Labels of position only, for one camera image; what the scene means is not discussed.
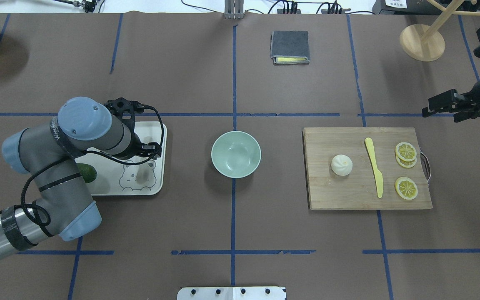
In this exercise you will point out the white plastic spoon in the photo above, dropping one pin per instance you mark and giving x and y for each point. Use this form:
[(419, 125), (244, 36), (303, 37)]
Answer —
[(143, 172)]

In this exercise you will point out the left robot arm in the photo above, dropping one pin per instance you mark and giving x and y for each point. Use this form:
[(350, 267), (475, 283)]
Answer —
[(55, 200)]

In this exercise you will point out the upper lemon slice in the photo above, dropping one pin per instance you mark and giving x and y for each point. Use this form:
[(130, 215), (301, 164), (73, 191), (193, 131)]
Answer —
[(405, 151)]

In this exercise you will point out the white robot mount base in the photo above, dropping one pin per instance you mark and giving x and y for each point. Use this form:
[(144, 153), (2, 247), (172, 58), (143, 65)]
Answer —
[(233, 293)]

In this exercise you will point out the wooden cutting board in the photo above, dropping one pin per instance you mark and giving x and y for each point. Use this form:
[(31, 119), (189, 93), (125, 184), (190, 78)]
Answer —
[(357, 191)]

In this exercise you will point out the wooden mug tree stand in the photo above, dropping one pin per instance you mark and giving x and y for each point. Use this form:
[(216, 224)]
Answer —
[(424, 42)]

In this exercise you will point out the hidden lemon slice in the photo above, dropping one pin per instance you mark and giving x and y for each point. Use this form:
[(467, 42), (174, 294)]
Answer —
[(406, 164)]

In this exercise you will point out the yellow plastic knife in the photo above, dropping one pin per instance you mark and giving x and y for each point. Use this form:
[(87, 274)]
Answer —
[(378, 175)]

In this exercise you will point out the light green bowl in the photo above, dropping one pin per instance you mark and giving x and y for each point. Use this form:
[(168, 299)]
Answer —
[(236, 154)]

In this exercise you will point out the cream bear-print tray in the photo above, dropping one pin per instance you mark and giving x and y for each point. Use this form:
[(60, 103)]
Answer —
[(114, 179)]

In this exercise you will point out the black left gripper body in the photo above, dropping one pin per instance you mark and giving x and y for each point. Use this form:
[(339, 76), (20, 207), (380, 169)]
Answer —
[(136, 146)]

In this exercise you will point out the grey folded cloth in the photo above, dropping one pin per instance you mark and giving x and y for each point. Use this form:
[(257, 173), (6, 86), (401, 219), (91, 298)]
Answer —
[(290, 47)]

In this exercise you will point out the green avocado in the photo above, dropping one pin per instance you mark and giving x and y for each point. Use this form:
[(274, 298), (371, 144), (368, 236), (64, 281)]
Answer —
[(88, 172)]

